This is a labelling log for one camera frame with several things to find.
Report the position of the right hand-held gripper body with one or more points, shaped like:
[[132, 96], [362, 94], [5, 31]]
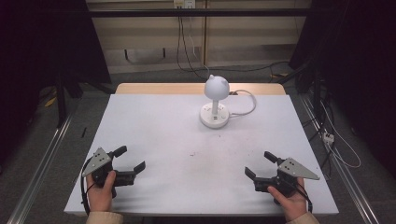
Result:
[[291, 169]]

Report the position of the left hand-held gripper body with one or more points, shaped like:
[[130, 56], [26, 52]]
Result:
[[101, 169]]

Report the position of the white desk lamp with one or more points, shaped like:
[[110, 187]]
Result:
[[215, 93]]

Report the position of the person's left hand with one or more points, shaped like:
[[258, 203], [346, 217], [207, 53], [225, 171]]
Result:
[[100, 199]]

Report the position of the person's right hand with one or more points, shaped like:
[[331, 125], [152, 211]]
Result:
[[294, 205]]

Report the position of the white power strip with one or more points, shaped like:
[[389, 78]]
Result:
[[328, 137]]

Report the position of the wooden table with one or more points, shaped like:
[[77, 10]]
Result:
[[162, 88]]

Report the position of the black metal stand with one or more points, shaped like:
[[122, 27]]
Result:
[[61, 102]]

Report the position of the yellow floor tape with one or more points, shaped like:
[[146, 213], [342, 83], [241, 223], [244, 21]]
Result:
[[50, 101]]

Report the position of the black curtain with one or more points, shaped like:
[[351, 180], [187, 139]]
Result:
[[358, 46], [40, 40]]

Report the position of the metal floor rail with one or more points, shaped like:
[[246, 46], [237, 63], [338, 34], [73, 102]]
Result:
[[43, 168], [342, 174]]

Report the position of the black horizontal frame bar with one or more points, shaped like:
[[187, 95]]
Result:
[[149, 13]]

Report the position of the white wall socket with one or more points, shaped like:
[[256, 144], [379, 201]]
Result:
[[184, 3]]

